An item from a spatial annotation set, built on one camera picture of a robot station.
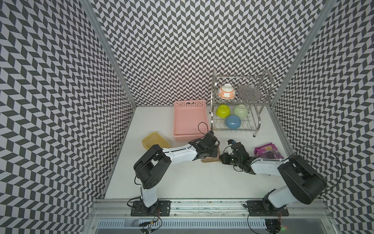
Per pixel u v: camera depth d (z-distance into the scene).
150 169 0.46
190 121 1.09
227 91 0.83
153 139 0.94
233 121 1.01
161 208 0.75
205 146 0.70
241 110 1.03
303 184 0.44
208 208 0.74
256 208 0.72
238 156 0.71
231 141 0.83
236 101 0.85
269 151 0.88
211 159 0.89
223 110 1.05
